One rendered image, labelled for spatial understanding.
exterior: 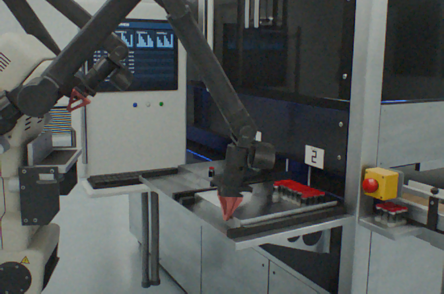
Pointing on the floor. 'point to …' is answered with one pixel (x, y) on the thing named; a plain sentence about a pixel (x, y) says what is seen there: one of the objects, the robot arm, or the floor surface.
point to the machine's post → (363, 120)
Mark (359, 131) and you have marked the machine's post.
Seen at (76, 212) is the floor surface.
